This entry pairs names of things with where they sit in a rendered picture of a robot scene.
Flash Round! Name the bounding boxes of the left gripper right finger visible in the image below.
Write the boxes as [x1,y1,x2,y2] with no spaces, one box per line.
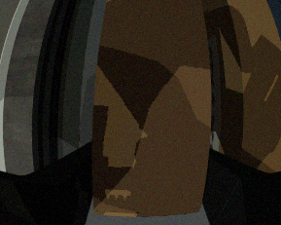
[202,148,281,225]

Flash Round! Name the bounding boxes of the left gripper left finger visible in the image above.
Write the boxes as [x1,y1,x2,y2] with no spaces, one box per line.
[0,142,92,225]

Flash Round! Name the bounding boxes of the brown cardboard carton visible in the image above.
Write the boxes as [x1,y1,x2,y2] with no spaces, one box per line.
[91,0,211,217]
[201,0,281,173]

